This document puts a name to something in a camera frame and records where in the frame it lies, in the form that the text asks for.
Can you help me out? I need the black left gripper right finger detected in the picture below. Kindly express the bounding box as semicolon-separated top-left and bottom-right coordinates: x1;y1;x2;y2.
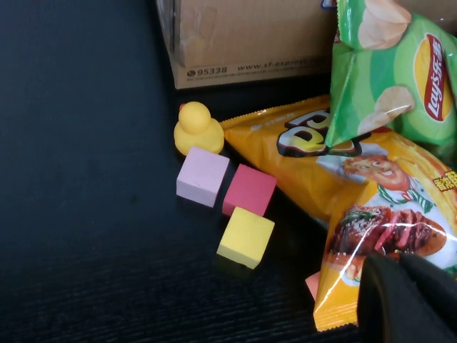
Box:
399;254;457;343

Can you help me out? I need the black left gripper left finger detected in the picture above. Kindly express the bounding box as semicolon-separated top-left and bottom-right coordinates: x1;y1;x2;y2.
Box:
358;252;429;343

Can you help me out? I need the yellow potato sticks snack bag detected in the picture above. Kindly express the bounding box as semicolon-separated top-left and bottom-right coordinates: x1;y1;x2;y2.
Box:
219;94;457;332

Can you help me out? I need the green Lay's cucumber chips bag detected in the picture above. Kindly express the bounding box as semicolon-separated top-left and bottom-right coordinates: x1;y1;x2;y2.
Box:
323;0;457;149

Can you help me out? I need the salmon orange foam cube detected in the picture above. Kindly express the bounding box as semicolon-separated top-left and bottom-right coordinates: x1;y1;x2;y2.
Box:
304;271;322;301

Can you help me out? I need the yellow foam cube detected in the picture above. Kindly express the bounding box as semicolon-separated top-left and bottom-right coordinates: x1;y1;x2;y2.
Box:
216;206;276;269

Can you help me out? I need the dark pink foam cube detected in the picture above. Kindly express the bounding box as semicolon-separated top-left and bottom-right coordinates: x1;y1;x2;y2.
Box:
221;163;278;218

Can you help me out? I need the light pink foam cube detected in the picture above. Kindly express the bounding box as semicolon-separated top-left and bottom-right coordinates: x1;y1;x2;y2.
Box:
176;145;231;209

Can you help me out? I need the yellow rubber duck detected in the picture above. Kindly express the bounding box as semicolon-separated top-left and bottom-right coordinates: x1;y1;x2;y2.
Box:
174;101;226;156

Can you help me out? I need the cardboard box with printed text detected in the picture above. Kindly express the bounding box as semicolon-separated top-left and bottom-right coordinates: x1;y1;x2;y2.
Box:
156;0;340;90

